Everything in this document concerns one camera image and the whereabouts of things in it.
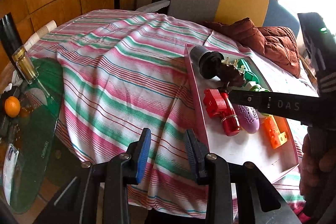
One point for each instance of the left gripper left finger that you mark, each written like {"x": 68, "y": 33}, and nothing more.
{"x": 77, "y": 201}

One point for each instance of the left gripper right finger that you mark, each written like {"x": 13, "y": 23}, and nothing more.
{"x": 258, "y": 200}

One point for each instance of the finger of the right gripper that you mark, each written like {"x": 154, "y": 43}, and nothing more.
{"x": 308, "y": 110}

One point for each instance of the orange linked cube blocks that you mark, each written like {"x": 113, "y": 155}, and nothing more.
{"x": 273, "y": 133}

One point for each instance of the purple patterned oval case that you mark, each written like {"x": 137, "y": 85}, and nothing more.
{"x": 247, "y": 117}

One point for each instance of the green plug-in device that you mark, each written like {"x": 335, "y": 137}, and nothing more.
{"x": 254, "y": 87}

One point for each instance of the teal flanged plastic spool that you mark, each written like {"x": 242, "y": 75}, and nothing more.
{"x": 245, "y": 68}

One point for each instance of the red cylinder toy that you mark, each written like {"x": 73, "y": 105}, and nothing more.
{"x": 230, "y": 120}

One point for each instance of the brown massage brush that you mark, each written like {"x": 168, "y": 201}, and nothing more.
{"x": 230, "y": 75}

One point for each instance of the red block toy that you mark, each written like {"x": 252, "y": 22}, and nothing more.
{"x": 214, "y": 102}

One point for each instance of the grey black cylinder container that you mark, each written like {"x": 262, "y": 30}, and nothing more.
{"x": 208, "y": 62}

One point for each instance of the person's right hand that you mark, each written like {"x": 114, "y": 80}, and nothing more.
{"x": 312, "y": 168}

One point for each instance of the rust brown quilt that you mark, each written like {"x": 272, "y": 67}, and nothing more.
{"x": 278, "y": 44}

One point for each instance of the pink edged tray box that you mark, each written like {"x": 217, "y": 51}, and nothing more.
{"x": 238, "y": 133}

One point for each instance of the green glass side table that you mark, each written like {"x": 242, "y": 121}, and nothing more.
{"x": 26, "y": 140}

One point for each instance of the orange fruit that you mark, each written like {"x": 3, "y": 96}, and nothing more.
{"x": 12, "y": 106}

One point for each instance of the striped bed sheet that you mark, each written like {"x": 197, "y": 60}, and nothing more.
{"x": 124, "y": 71}

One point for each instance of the multicolour padded headboard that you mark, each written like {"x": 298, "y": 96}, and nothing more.
{"x": 264, "y": 13}

